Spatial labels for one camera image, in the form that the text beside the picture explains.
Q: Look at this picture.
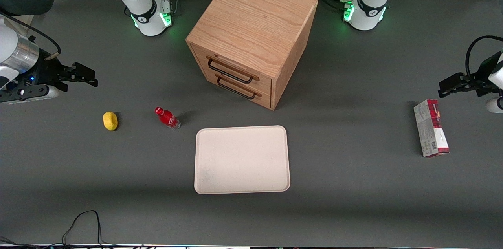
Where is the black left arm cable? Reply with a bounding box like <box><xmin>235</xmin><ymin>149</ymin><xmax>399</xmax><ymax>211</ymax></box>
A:
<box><xmin>465</xmin><ymin>35</ymin><xmax>503</xmax><ymax>79</ymax></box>

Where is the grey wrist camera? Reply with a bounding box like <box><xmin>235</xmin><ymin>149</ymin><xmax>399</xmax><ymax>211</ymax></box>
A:
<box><xmin>0</xmin><ymin>84</ymin><xmax>60</xmax><ymax>105</ymax></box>
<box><xmin>486</xmin><ymin>98</ymin><xmax>503</xmax><ymax>113</ymax></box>

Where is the small red coke bottle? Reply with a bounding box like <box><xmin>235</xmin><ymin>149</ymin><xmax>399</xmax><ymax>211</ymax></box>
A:
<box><xmin>154</xmin><ymin>106</ymin><xmax>181</xmax><ymax>130</ymax></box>

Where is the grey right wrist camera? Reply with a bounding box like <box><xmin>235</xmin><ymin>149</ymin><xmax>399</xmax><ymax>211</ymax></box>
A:
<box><xmin>0</xmin><ymin>84</ymin><xmax>60</xmax><ymax>105</ymax></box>

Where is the thin black looped cable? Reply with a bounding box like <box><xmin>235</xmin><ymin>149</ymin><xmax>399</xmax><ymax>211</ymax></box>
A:
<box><xmin>62</xmin><ymin>210</ymin><xmax>104</xmax><ymax>248</ymax></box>

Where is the black metal drawer handle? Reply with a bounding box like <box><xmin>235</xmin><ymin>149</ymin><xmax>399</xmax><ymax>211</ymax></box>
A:
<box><xmin>206</xmin><ymin>56</ymin><xmax>260</xmax><ymax>84</ymax></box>
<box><xmin>216</xmin><ymin>75</ymin><xmax>262</xmax><ymax>100</ymax></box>

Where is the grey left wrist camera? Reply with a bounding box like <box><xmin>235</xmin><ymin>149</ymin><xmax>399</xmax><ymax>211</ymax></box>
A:
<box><xmin>486</xmin><ymin>98</ymin><xmax>503</xmax><ymax>113</ymax></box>

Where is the wooden drawer cabinet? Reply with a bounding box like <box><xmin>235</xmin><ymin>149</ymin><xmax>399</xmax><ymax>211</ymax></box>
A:
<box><xmin>185</xmin><ymin>0</ymin><xmax>319</xmax><ymax>111</ymax></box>

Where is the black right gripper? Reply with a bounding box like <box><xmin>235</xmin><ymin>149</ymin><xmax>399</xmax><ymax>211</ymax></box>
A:
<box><xmin>30</xmin><ymin>59</ymin><xmax>99</xmax><ymax>93</ymax></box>

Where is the beige rectangular tray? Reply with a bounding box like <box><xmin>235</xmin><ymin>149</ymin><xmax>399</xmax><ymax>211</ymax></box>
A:
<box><xmin>194</xmin><ymin>125</ymin><xmax>291</xmax><ymax>195</ymax></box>

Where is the yellow lemon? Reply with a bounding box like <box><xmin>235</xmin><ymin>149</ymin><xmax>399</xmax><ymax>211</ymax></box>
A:
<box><xmin>103</xmin><ymin>112</ymin><xmax>118</xmax><ymax>131</ymax></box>

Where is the wooden drawer front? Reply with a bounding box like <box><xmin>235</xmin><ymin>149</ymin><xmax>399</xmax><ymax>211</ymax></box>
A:
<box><xmin>191</xmin><ymin>44</ymin><xmax>273</xmax><ymax>95</ymax></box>
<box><xmin>204</xmin><ymin>72</ymin><xmax>272</xmax><ymax>109</ymax></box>

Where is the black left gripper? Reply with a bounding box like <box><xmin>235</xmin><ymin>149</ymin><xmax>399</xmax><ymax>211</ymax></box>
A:
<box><xmin>438</xmin><ymin>50</ymin><xmax>503</xmax><ymax>99</ymax></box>

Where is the red and grey carton box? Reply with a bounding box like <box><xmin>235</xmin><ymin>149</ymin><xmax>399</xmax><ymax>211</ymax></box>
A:
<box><xmin>413</xmin><ymin>99</ymin><xmax>450</xmax><ymax>158</ymax></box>

